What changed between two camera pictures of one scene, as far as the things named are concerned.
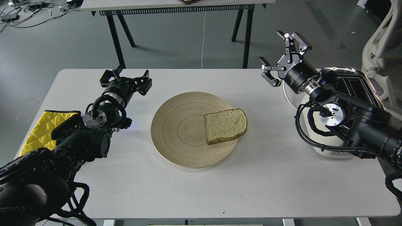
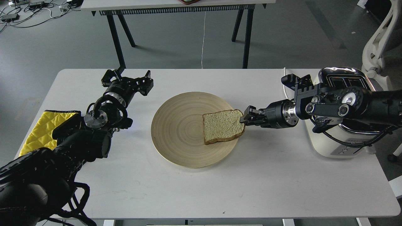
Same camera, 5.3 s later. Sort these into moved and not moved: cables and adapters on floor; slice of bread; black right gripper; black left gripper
Moved: black right gripper
Not moved: cables and adapters on floor; slice of bread; black left gripper
